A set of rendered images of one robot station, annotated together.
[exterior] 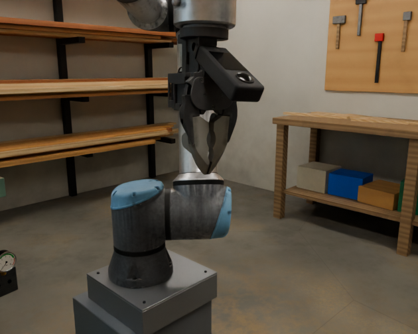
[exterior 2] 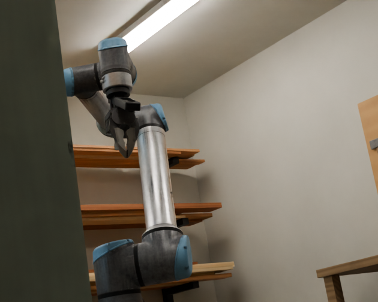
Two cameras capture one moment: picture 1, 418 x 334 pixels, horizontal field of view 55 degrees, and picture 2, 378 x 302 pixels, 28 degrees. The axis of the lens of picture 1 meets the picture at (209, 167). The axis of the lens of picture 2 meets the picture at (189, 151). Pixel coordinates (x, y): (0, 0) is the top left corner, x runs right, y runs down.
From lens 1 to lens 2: 1.69 m
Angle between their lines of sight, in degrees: 29
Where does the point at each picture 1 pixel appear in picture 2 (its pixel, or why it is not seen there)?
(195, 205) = (157, 246)
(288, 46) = (332, 190)
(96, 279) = not seen: outside the picture
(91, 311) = not seen: outside the picture
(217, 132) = (129, 135)
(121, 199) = (99, 249)
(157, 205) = (128, 251)
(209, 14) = (116, 82)
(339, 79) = not seen: outside the picture
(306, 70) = (359, 213)
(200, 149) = (120, 142)
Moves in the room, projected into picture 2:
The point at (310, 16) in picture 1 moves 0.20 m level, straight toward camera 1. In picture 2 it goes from (346, 148) to (340, 144)
